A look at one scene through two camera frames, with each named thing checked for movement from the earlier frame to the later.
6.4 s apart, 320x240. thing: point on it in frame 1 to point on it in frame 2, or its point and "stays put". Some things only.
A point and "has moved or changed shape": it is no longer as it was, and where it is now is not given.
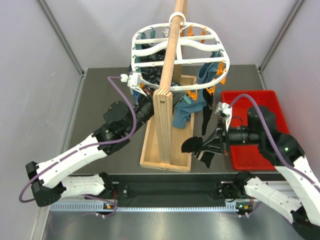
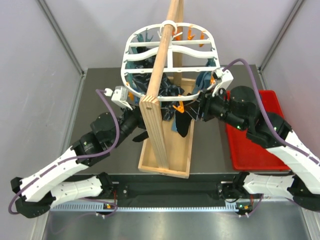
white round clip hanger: (178, 56) has moved or changed shape
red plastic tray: (248, 157) stays put
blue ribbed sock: (206, 73) has moved or changed shape
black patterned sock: (150, 64) to (142, 66)
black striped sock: (194, 144) to (141, 137)
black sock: (207, 109) has moved or changed shape
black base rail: (171, 189) stays put
